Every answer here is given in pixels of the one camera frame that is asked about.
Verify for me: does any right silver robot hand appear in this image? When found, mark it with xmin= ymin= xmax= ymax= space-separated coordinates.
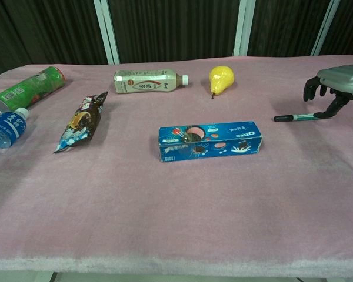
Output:
xmin=303 ymin=64 xmax=353 ymax=120

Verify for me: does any green black marker pen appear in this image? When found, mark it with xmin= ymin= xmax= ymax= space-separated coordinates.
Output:
xmin=274 ymin=112 xmax=317 ymax=123

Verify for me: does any blue Oreo cookie box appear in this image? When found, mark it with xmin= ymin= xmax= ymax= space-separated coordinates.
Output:
xmin=158 ymin=120 xmax=264 ymax=162

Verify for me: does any dark snack bag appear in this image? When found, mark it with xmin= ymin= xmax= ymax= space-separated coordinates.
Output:
xmin=53 ymin=91 xmax=109 ymax=154

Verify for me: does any yellow pear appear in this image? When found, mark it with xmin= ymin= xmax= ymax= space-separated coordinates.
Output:
xmin=209 ymin=65 xmax=235 ymax=100

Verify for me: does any beige milk tea bottle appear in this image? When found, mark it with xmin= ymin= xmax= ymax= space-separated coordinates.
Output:
xmin=114 ymin=69 xmax=190 ymax=95

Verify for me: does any pink tablecloth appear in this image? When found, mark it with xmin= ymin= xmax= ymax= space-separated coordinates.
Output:
xmin=0 ymin=54 xmax=353 ymax=278

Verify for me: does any green chip can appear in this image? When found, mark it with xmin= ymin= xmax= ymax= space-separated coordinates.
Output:
xmin=0 ymin=66 xmax=66 ymax=113

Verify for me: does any blue label water bottle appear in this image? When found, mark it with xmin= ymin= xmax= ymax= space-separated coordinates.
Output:
xmin=0 ymin=107 xmax=31 ymax=150

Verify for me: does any white partition frame post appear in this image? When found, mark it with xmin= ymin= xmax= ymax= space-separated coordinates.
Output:
xmin=233 ymin=0 xmax=256 ymax=57
xmin=93 ymin=0 xmax=121 ymax=65
xmin=310 ymin=0 xmax=341 ymax=56

